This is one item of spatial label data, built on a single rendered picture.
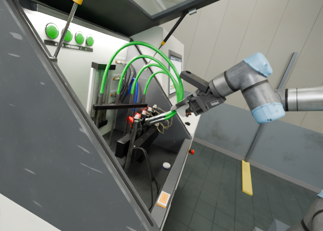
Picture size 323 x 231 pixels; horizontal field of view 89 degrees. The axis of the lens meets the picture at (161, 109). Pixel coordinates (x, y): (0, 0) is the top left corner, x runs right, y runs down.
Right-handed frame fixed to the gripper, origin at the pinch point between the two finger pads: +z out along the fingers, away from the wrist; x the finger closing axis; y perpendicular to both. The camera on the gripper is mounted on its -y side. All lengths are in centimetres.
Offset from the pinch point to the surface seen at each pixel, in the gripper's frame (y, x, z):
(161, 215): 25.0, -29.5, 3.0
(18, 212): 3, -52, 44
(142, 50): -39, 30, 19
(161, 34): -40, 34, 6
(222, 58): -20, 245, 39
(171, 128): 12.3, 23.6, 27.7
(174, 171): 23.6, -8.8, 10.8
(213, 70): -11, 239, 61
